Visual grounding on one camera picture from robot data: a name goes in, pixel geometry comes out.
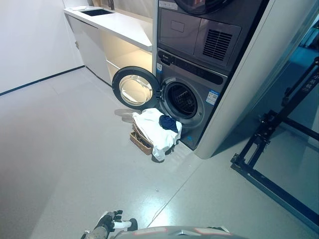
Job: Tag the dark sink faucet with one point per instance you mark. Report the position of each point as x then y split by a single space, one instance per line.
111 3

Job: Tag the grey robot torso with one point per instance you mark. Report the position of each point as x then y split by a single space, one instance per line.
174 234

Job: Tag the white garment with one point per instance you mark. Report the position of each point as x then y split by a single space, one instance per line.
154 132

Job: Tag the navy blue garment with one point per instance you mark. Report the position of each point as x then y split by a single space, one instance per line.
168 123

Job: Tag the large blue energy label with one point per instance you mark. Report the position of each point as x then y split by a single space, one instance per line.
213 97

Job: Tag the grey front-load washing machine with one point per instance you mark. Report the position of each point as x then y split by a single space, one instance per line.
214 119

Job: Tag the black sink basin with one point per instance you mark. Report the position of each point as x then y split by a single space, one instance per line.
96 12

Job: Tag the grey tumble dryer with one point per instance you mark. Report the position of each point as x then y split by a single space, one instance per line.
182 27

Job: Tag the woven wicker laundry basket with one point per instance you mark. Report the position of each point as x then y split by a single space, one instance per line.
140 147

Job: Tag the white counter cabinet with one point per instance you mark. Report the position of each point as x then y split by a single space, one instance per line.
119 22

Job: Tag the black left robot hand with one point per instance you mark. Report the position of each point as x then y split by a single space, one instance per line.
107 222

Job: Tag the small blue white sticker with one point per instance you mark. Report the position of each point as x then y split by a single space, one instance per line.
159 67

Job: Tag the black metal frame stand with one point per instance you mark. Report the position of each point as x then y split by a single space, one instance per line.
265 124

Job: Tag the round washing machine door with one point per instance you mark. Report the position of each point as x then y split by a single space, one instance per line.
117 82

